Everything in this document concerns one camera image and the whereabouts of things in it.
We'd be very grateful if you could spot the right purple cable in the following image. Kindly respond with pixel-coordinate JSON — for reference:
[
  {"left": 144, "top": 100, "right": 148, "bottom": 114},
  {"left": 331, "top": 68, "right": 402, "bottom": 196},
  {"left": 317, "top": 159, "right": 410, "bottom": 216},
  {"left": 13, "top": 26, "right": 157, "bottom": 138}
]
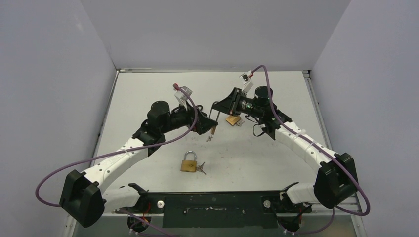
[{"left": 249, "top": 65, "right": 371, "bottom": 235}]

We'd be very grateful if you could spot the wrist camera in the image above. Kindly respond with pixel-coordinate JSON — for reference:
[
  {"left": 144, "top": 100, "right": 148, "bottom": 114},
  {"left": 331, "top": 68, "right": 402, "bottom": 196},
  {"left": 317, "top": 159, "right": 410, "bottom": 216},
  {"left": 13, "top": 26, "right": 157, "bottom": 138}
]
[
  {"left": 173, "top": 83, "right": 193, "bottom": 107},
  {"left": 240, "top": 71, "right": 253, "bottom": 95}
]

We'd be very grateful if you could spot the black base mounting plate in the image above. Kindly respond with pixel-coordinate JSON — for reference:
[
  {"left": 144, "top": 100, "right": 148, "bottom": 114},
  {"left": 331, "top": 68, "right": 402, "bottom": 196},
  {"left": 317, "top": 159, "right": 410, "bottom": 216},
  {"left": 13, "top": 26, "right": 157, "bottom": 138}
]
[{"left": 125, "top": 191, "right": 312, "bottom": 229}]

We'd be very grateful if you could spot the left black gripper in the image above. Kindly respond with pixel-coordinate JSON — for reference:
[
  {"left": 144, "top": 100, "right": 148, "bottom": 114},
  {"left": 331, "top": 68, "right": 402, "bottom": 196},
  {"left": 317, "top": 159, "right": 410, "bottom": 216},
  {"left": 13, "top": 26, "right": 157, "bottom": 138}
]
[{"left": 161, "top": 99, "right": 218, "bottom": 134}]

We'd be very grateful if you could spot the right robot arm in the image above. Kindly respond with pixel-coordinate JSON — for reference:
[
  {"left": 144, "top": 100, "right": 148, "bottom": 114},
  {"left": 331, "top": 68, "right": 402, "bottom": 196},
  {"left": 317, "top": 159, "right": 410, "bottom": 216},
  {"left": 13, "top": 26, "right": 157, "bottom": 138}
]
[{"left": 211, "top": 86, "right": 359, "bottom": 212}]

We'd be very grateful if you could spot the aluminium frame rail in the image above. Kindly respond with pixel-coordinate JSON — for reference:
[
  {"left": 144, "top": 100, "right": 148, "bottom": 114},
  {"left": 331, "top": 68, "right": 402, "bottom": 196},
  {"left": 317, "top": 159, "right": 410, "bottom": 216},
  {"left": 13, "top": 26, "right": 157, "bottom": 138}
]
[{"left": 116, "top": 68, "right": 312, "bottom": 73}]

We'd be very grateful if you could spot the brass padlock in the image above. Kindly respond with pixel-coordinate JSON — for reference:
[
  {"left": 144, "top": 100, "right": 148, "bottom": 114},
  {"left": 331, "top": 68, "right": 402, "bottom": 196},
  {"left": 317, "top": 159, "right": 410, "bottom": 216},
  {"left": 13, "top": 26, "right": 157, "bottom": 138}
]
[
  {"left": 226, "top": 115, "right": 242, "bottom": 126},
  {"left": 180, "top": 151, "right": 197, "bottom": 173},
  {"left": 208, "top": 101, "right": 220, "bottom": 135}
]

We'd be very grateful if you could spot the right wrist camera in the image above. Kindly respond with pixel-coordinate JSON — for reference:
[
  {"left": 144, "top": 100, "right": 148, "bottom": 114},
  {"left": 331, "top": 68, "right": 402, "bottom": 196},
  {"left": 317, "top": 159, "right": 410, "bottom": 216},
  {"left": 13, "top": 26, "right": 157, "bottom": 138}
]
[{"left": 240, "top": 71, "right": 253, "bottom": 95}]

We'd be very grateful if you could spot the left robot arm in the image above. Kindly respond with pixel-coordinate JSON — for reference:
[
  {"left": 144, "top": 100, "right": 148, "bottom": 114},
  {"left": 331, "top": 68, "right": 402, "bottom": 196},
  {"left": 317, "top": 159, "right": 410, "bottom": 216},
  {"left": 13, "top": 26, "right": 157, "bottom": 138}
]
[{"left": 59, "top": 101, "right": 218, "bottom": 228}]

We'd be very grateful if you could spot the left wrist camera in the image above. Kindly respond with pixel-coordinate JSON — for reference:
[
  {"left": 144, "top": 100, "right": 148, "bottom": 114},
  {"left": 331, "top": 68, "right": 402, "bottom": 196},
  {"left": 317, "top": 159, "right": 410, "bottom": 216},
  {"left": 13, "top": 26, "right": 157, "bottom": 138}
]
[{"left": 173, "top": 83, "right": 193, "bottom": 107}]

